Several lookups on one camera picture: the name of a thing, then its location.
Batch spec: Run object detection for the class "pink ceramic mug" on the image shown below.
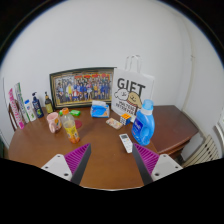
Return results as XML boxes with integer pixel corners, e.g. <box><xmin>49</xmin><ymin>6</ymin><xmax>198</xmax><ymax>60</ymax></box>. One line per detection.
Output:
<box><xmin>46</xmin><ymin>111</ymin><xmax>63</xmax><ymax>134</ymax></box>

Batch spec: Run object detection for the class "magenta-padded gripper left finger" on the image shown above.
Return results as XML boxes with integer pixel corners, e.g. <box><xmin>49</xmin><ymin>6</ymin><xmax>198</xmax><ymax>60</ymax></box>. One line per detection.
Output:
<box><xmin>40</xmin><ymin>143</ymin><xmax>92</xmax><ymax>186</ymax></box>

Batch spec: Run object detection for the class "white paper gift bag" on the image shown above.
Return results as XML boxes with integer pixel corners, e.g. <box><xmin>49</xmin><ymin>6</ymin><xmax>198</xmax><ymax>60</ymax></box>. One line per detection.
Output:
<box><xmin>110</xmin><ymin>54</ymin><xmax>156</xmax><ymax>123</ymax></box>

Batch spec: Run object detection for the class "framed group picture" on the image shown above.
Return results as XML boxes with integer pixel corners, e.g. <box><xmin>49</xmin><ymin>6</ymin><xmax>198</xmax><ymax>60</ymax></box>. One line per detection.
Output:
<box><xmin>49</xmin><ymin>67</ymin><xmax>117</xmax><ymax>110</ymax></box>

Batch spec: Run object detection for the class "wooden chair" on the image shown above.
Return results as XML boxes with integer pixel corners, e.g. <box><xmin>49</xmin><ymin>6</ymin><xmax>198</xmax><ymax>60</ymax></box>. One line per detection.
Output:
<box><xmin>7</xmin><ymin>99</ymin><xmax>21</xmax><ymax>132</ymax></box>

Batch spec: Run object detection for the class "dark blue pump bottle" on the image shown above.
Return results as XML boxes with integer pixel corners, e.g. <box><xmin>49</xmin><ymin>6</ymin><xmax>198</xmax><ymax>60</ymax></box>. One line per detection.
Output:
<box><xmin>31</xmin><ymin>91</ymin><xmax>45</xmax><ymax>119</ymax></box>

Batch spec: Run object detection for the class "blue tissue pack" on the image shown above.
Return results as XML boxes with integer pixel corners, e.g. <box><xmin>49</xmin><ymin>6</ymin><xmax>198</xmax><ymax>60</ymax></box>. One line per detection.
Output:
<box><xmin>90</xmin><ymin>99</ymin><xmax>111</xmax><ymax>119</ymax></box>

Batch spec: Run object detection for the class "orange juice bottle orange cap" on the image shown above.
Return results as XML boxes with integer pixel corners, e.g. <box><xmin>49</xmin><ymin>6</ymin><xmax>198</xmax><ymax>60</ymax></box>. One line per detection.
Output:
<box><xmin>59</xmin><ymin>107</ymin><xmax>81</xmax><ymax>144</ymax></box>

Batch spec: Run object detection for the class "blue detergent bottle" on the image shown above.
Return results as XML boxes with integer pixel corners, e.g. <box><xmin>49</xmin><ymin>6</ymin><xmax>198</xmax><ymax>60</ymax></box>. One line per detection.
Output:
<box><xmin>131</xmin><ymin>99</ymin><xmax>156</xmax><ymax>147</ymax></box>

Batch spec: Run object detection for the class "white remote control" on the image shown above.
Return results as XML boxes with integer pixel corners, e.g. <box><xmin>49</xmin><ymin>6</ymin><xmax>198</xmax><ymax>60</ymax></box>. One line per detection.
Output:
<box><xmin>118</xmin><ymin>133</ymin><xmax>134</xmax><ymax>154</ymax></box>

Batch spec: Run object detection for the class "brown pump bottle yellow label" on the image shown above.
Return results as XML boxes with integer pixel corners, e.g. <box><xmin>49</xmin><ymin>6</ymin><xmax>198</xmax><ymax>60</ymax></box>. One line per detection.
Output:
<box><xmin>44</xmin><ymin>91</ymin><xmax>55</xmax><ymax>115</ymax></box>

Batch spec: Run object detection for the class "white radiator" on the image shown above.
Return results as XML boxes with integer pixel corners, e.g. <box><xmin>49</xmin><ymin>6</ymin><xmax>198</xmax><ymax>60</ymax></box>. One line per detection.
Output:
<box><xmin>181</xmin><ymin>123</ymin><xmax>224</xmax><ymax>168</ymax></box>

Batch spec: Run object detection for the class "small patterned snack packet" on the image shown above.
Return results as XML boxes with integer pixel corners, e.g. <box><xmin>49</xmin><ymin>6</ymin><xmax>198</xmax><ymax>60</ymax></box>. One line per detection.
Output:
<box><xmin>105</xmin><ymin>117</ymin><xmax>124</xmax><ymax>130</ymax></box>

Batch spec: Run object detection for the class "colourful puzzle cube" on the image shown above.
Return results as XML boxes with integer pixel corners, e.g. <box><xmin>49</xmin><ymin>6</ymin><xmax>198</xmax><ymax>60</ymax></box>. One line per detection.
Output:
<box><xmin>119</xmin><ymin>113</ymin><xmax>132</xmax><ymax>126</ymax></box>

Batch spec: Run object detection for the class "white shampoo bottle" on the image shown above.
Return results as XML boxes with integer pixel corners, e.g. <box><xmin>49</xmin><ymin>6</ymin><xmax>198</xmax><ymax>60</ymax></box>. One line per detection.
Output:
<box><xmin>23</xmin><ymin>99</ymin><xmax>37</xmax><ymax>123</ymax></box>

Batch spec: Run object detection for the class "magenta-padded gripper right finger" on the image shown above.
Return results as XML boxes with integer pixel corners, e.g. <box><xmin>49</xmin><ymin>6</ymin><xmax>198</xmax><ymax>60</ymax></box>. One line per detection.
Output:
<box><xmin>131</xmin><ymin>143</ymin><xmax>184</xmax><ymax>186</ymax></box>

